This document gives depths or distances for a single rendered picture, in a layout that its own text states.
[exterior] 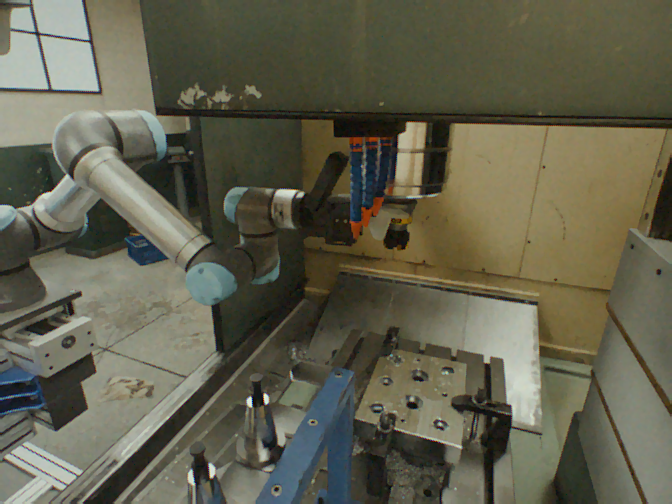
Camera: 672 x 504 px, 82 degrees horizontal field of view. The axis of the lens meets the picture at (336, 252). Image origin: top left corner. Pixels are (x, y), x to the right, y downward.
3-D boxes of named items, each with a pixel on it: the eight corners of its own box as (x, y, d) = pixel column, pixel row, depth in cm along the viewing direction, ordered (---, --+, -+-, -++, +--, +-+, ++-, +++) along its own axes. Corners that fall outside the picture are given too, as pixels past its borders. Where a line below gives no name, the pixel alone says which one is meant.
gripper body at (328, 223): (366, 235, 76) (309, 229, 80) (367, 191, 73) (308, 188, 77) (355, 247, 69) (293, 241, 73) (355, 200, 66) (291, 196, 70)
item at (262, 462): (264, 484, 48) (262, 469, 47) (228, 462, 51) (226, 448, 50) (294, 448, 53) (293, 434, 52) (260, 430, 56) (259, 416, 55)
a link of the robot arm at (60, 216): (-4, 223, 101) (92, 96, 75) (54, 209, 114) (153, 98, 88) (23, 261, 103) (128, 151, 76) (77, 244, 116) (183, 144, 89)
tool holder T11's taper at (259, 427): (262, 461, 48) (259, 418, 46) (236, 445, 50) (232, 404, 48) (284, 436, 52) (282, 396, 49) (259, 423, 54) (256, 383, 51)
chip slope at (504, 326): (277, 403, 141) (274, 342, 132) (338, 315, 200) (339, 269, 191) (549, 479, 114) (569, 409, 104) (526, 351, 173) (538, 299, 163)
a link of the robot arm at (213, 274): (21, 96, 66) (231, 281, 62) (81, 98, 76) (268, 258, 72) (13, 152, 72) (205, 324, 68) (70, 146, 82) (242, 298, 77)
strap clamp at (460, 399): (446, 436, 93) (453, 386, 87) (447, 426, 96) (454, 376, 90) (505, 452, 89) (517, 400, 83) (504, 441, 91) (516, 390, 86)
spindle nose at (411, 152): (436, 203, 57) (446, 116, 52) (338, 192, 63) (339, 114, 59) (455, 184, 70) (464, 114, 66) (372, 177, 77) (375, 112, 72)
